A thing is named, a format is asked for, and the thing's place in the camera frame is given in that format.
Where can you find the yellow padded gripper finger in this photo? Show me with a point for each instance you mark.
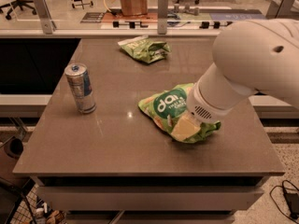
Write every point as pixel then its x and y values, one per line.
pixel 186 127

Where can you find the green rice chip bag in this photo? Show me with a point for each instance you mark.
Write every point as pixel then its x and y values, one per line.
pixel 165 108

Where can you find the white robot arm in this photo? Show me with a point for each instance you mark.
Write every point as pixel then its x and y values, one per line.
pixel 248 57

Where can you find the green jalapeno chip bag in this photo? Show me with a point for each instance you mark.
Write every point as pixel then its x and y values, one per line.
pixel 144 49

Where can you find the silver blue energy drink can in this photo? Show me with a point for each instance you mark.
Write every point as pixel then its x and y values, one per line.
pixel 79 82

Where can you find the grey table drawer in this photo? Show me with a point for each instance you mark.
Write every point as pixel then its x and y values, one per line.
pixel 215 198

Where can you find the black power adapter with cable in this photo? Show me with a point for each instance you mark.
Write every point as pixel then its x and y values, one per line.
pixel 291 197

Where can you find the centre metal glass post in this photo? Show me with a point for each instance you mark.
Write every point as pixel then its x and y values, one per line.
pixel 162 17

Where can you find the metal glass post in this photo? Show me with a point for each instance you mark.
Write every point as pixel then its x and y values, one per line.
pixel 162 17
pixel 43 13
pixel 282 9

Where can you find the right metal glass post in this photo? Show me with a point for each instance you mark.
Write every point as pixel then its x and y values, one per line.
pixel 282 9

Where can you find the left metal glass post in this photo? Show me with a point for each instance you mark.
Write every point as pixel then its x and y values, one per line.
pixel 43 13

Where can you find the black wire basket cart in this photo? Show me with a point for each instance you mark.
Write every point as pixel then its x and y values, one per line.
pixel 11 197

